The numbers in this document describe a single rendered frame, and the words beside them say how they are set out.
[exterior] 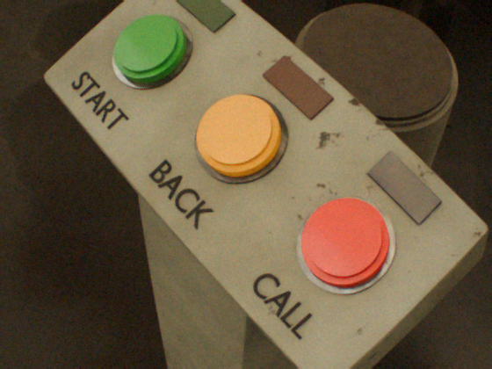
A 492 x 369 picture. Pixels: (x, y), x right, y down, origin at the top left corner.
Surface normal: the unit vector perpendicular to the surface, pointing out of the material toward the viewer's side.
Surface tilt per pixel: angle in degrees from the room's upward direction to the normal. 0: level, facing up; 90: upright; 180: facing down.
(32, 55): 0
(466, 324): 0
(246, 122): 20
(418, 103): 0
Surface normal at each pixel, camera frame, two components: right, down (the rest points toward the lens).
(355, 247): -0.23, -0.32
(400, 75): 0.04, -0.54
